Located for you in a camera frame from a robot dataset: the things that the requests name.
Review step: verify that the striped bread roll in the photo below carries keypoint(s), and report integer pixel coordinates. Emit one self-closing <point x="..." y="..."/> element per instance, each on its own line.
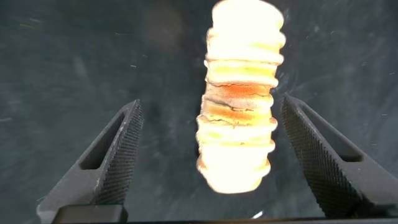
<point x="239" y="109"/>

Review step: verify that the small white paper scrap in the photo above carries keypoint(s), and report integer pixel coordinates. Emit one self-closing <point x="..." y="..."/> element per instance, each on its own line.
<point x="258" y="215"/>

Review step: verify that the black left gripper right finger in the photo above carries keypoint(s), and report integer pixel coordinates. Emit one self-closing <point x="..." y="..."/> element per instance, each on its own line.
<point x="326" y="168"/>

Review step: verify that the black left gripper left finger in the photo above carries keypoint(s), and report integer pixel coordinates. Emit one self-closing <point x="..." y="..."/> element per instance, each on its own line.
<point x="109" y="174"/>

